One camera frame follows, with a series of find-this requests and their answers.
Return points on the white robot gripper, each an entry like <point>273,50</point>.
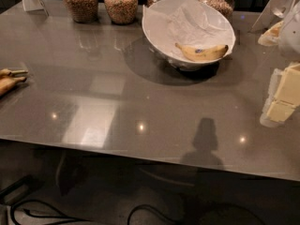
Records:
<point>291,35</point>

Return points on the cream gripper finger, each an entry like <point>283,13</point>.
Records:
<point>275,113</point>

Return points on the yellow banana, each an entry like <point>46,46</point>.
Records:
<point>203,55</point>

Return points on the white bowl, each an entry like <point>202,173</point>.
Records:
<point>162,35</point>

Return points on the white paper napkin in bowl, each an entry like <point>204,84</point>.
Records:
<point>187,22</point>

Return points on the banana on table upper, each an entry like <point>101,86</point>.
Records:
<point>7,72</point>

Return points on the glass jar of grains left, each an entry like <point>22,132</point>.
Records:
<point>82,11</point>

